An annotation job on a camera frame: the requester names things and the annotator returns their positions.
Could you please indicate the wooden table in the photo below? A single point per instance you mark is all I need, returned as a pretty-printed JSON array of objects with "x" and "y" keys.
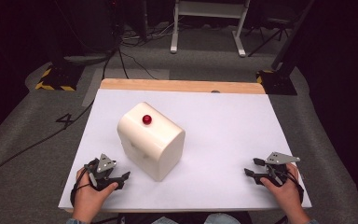
[{"x": 183, "y": 85}]

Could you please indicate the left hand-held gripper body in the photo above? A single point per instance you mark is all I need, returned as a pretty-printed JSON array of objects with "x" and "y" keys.
[{"x": 105, "y": 164}]

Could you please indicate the white desk frame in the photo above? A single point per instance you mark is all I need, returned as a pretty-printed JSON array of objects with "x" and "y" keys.
[{"x": 209, "y": 11}]

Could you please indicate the person's legs in jeans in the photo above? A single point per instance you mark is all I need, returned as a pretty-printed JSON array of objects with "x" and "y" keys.
[{"x": 195, "y": 219}]

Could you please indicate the person's left hand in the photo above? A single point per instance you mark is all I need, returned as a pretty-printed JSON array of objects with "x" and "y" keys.
[{"x": 90, "y": 195}]

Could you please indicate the person's right hand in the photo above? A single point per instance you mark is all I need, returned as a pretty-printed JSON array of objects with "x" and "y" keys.
[{"x": 284, "y": 194}]

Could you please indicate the cream rounded box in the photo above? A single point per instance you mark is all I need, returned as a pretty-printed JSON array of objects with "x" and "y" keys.
[{"x": 150, "y": 143}]

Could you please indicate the dark upright stand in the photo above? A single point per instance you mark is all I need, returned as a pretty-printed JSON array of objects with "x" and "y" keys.
[{"x": 84, "y": 28}]

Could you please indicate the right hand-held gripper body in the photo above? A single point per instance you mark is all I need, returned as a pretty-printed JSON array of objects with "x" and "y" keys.
[{"x": 276, "y": 168}]

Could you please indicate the black tripod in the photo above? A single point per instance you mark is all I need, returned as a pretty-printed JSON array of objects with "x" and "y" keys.
[{"x": 270, "y": 31}]

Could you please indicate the black slanted stand post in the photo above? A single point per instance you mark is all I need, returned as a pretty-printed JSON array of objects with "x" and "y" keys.
[{"x": 292, "y": 37}]

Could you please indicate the red round knob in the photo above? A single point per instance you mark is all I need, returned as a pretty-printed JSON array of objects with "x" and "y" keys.
[{"x": 147, "y": 119}]

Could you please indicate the white table mat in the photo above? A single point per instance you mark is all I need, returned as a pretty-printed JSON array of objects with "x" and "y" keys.
[{"x": 230, "y": 140}]

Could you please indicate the black stand base striped tape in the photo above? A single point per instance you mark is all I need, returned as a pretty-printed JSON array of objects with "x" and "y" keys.
[
  {"x": 59, "y": 79},
  {"x": 276, "y": 82}
]

